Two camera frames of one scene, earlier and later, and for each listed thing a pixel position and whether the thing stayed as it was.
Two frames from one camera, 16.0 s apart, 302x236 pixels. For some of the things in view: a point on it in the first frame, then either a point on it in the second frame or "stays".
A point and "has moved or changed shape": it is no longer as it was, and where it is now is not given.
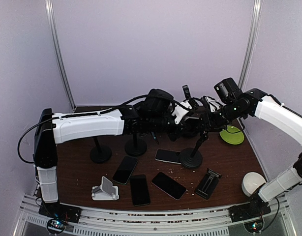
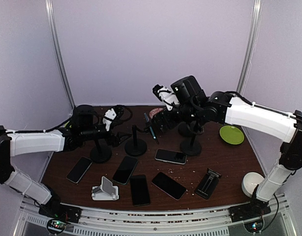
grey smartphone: [125, 170] stays
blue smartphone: [139, 190] stays
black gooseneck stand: [191, 158] has moved or changed shape
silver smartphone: [192, 125] -> [79, 170]
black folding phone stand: [208, 184] stays
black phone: [168, 186] stays
